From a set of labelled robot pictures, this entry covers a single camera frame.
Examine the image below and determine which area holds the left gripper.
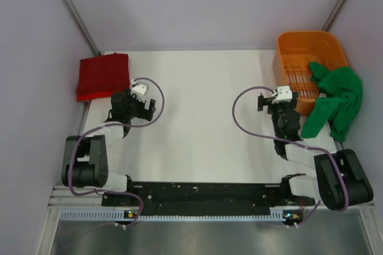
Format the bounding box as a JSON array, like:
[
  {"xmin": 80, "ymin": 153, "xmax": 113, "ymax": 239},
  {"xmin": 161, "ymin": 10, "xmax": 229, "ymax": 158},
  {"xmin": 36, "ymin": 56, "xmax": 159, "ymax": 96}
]
[{"xmin": 125, "ymin": 88, "xmax": 155, "ymax": 121}]

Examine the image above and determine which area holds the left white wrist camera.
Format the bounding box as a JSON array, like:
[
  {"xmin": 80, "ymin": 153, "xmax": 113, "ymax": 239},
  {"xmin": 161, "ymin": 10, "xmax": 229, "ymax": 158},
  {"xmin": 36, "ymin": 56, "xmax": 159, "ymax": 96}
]
[{"xmin": 130, "ymin": 81, "xmax": 148, "ymax": 96}]

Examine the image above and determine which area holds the grey slotted cable duct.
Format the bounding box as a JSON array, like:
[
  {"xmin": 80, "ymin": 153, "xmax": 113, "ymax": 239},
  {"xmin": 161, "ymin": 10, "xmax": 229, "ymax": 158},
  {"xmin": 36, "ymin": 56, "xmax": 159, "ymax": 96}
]
[{"xmin": 60, "ymin": 209, "xmax": 286, "ymax": 222}]

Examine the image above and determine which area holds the folded red t shirt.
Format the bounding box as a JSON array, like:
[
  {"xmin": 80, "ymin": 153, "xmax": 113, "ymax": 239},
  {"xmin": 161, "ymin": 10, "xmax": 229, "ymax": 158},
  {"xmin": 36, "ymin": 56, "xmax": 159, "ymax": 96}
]
[{"xmin": 76, "ymin": 53, "xmax": 130, "ymax": 102}]

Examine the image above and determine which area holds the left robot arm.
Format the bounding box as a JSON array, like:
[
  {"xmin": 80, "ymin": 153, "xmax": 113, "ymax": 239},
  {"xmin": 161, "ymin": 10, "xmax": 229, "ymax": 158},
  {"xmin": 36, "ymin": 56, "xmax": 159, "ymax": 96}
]
[{"xmin": 61, "ymin": 83, "xmax": 156, "ymax": 205}]

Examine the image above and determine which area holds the aluminium frame rail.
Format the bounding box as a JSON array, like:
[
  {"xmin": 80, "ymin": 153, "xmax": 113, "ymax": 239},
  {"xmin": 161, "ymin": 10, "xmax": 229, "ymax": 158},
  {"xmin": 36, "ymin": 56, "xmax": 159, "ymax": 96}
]
[{"xmin": 48, "ymin": 186, "xmax": 102, "ymax": 209}]

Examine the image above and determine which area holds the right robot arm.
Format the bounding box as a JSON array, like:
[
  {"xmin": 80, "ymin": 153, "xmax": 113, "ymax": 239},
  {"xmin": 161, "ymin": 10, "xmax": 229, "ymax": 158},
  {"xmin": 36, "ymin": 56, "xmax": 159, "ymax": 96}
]
[{"xmin": 257, "ymin": 91, "xmax": 373, "ymax": 210}]

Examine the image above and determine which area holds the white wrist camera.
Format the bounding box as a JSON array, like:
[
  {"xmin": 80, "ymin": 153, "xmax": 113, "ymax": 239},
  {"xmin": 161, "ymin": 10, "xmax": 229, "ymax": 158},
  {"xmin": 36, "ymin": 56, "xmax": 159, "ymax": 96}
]
[
  {"xmin": 272, "ymin": 86, "xmax": 293, "ymax": 104},
  {"xmin": 130, "ymin": 81, "xmax": 148, "ymax": 96}
]

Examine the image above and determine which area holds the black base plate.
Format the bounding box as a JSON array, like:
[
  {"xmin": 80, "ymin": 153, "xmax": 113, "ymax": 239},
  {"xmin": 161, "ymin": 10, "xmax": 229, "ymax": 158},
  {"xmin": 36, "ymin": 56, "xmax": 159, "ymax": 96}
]
[{"xmin": 101, "ymin": 180, "xmax": 318, "ymax": 216}]

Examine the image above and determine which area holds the green t shirt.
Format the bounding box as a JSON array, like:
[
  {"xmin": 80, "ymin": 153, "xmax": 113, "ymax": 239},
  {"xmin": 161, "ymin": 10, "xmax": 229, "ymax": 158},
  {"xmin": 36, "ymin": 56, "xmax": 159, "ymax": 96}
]
[{"xmin": 301, "ymin": 62, "xmax": 363, "ymax": 142}]

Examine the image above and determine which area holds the left corner metal post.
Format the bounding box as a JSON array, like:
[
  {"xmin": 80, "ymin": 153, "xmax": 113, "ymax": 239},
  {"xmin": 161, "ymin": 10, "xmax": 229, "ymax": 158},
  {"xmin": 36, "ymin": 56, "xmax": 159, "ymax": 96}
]
[{"xmin": 62, "ymin": 0, "xmax": 101, "ymax": 56}]

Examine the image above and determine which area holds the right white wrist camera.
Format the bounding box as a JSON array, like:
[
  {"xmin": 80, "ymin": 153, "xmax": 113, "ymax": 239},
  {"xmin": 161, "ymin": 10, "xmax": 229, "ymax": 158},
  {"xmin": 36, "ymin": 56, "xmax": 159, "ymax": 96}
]
[{"xmin": 272, "ymin": 86, "xmax": 293, "ymax": 104}]

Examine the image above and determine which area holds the orange plastic basket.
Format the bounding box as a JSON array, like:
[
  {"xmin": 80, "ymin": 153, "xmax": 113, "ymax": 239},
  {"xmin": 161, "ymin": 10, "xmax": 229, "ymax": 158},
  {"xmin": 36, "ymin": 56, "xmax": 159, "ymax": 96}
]
[{"xmin": 272, "ymin": 31, "xmax": 348, "ymax": 116}]

